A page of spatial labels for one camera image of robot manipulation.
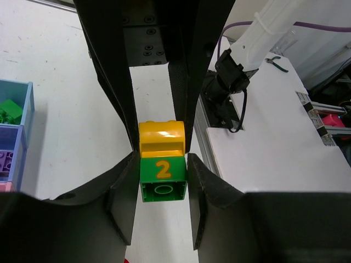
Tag right light blue bin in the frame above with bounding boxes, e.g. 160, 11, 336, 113
1, 79, 35, 146

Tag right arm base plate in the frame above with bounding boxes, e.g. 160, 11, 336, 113
195, 93, 244, 132

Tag green handled pliers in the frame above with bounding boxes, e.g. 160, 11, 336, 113
264, 56, 289, 73

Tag green lego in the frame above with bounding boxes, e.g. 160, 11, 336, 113
140, 156, 188, 202

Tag small pink bin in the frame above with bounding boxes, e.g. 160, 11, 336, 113
0, 182, 15, 192

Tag dark blue bin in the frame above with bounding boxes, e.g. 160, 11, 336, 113
1, 125, 27, 191

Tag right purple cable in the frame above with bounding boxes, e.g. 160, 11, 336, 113
218, 20, 351, 60

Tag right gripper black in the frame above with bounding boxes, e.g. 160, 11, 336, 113
74, 0, 235, 152

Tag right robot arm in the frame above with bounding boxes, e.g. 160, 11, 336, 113
74, 1, 303, 151

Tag purple green lego block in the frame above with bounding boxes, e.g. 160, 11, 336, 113
0, 150, 13, 178

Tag yellow striped lego block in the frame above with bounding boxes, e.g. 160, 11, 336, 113
139, 120, 186, 158

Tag green lego brick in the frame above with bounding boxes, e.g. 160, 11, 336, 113
1, 99, 23, 125

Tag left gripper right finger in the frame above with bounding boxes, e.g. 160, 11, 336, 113
188, 153, 350, 262

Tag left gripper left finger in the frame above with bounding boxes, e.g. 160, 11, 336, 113
1, 152, 140, 262

